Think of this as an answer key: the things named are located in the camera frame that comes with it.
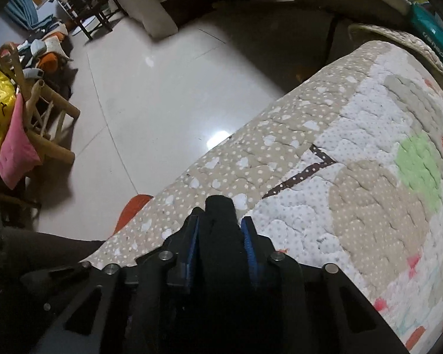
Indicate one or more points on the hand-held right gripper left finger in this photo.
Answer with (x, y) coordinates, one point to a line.
(192, 245)

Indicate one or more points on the beige sofa cushion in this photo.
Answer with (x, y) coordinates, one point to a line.
(147, 7)

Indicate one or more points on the pile of clothes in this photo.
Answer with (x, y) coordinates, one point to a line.
(46, 53)

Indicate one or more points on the printed quilted blanket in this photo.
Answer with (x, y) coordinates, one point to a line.
(358, 162)

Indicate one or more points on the dark wooden stool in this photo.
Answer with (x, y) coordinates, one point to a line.
(92, 3)

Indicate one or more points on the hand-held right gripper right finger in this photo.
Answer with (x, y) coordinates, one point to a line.
(249, 250)

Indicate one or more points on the light wooden chair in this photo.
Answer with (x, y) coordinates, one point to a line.
(53, 100)

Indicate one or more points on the black pants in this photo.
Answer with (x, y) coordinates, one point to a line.
(220, 225)

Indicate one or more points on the blue cloth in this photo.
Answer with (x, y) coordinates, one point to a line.
(22, 9)

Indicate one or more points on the pink cloth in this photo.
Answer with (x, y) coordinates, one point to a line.
(16, 151)

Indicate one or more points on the teal box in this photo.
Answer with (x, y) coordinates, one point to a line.
(430, 33)

